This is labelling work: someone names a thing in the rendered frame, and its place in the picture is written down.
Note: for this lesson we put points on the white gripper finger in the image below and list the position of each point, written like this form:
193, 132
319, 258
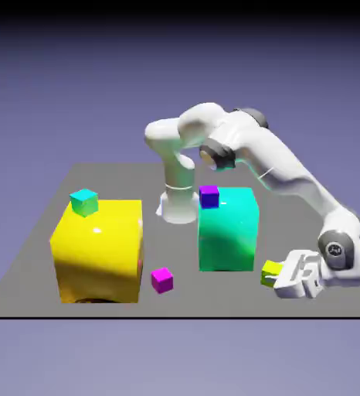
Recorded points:
270, 277

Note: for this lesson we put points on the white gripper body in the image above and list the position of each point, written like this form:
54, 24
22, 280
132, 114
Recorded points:
291, 278

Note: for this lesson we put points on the small yellow-green cube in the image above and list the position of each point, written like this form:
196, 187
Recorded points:
271, 268

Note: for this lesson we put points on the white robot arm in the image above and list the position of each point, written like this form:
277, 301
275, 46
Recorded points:
279, 154

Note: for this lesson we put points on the small purple cube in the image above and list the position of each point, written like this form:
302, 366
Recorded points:
209, 196

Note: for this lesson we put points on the small magenta cube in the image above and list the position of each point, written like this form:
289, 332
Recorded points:
162, 280

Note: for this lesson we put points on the small cyan cube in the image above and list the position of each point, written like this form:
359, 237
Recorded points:
83, 202

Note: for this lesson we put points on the large turquoise box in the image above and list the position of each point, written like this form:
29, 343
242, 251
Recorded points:
228, 229

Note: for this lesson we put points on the large yellow box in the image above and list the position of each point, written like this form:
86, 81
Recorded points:
98, 250

